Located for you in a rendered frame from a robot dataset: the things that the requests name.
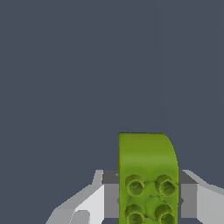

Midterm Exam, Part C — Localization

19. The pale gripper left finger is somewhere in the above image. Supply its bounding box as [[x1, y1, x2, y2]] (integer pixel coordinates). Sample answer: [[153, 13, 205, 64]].
[[45, 169, 121, 224]]

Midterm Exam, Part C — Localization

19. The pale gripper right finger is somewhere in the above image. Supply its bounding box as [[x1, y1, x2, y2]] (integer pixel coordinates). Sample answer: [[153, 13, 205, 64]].
[[177, 169, 224, 224]]

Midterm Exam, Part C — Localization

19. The green studded toy brick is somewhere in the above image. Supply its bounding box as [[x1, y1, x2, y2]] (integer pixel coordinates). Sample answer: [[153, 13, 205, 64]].
[[116, 131, 179, 224]]

